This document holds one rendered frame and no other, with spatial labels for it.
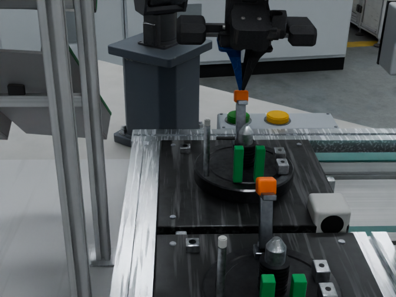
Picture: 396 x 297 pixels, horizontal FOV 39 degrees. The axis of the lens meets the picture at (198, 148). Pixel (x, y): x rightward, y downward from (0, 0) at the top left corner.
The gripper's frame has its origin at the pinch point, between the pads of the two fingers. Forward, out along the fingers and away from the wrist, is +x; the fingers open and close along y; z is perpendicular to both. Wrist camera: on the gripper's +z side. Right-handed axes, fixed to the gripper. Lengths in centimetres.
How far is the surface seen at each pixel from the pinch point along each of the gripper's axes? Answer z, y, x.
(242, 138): 7.2, -0.3, 7.6
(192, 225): 18.3, -7.3, 14.0
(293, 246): 22.8, 4.5, 13.8
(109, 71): -69, -27, 27
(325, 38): -309, 97, 91
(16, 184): -9.7, -37.2, 25.8
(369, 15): -394, 157, 97
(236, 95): -0.2, -0.6, 4.4
